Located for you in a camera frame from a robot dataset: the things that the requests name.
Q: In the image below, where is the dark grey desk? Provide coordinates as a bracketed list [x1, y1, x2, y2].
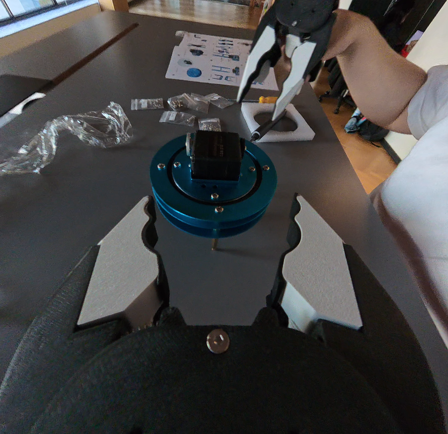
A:
[0, 10, 448, 371]

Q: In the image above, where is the black screwdriver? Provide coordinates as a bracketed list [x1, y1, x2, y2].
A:
[249, 110, 287, 142]

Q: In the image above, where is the yellow handled screwdriver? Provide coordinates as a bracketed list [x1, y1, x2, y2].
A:
[227, 96, 280, 104]

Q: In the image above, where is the clear plastic wrap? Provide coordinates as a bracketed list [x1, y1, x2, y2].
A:
[0, 101, 133, 177]

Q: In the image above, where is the person in white shirt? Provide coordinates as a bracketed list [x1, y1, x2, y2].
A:
[369, 64, 448, 371]

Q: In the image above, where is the blue round metal base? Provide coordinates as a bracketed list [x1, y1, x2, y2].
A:
[150, 133, 278, 251]

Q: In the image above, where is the person's right forearm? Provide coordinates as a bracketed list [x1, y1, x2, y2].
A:
[322, 10, 429, 140]

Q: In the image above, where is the white foam frame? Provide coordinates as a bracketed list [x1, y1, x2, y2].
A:
[241, 102, 315, 143]

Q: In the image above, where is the printed instruction sheet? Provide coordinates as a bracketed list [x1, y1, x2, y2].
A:
[165, 30, 280, 91]

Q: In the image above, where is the pile of small screw bags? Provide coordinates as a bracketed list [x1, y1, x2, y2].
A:
[130, 92, 234, 131]

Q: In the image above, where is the black cabinet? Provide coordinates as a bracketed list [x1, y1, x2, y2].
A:
[348, 0, 448, 56]

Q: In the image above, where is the black bag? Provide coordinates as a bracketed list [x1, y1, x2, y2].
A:
[360, 117, 389, 142]

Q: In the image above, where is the black servo motor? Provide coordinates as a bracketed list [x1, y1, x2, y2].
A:
[185, 130, 247, 184]

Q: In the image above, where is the black office chair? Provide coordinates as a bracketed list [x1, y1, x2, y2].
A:
[318, 57, 354, 114]

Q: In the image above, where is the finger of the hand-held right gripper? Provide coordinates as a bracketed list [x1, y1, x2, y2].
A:
[237, 25, 281, 103]
[271, 40, 318, 122]

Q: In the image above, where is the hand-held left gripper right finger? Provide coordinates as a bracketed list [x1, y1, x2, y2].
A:
[268, 193, 363, 334]

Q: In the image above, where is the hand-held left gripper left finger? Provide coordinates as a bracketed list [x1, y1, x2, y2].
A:
[76, 195, 171, 328]

